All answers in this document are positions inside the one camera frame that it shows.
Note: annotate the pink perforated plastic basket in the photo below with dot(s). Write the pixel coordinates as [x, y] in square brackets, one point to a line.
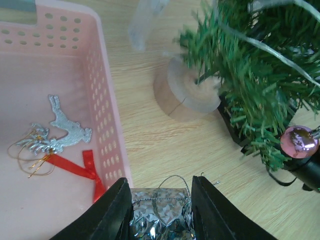
[54, 78]

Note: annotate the clear led string lights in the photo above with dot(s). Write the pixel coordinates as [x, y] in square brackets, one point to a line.
[258, 5]

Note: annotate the silver glitter star ornament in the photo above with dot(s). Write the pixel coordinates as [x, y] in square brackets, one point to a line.
[30, 151]

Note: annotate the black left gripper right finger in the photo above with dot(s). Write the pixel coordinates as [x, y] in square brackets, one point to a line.
[216, 218]

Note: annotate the pink bauble ornament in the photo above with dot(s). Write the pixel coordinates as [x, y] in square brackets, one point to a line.
[300, 142]

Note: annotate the round wooden tree base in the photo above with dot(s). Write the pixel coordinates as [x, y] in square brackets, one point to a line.
[178, 95]

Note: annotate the red ribbon bow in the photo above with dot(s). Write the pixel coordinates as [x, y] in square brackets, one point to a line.
[88, 171]

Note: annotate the clear plastic battery box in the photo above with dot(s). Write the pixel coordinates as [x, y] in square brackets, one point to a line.
[143, 22]

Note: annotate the small green christmas tree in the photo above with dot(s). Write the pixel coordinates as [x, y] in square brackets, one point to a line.
[262, 93]

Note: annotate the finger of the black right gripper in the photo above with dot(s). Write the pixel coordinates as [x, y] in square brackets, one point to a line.
[234, 131]

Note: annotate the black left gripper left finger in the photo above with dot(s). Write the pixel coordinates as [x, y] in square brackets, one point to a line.
[107, 219]

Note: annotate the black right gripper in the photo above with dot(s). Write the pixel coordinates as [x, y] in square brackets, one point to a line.
[306, 170]

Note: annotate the silver foil gift ornament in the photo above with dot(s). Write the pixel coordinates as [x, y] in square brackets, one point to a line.
[162, 213]

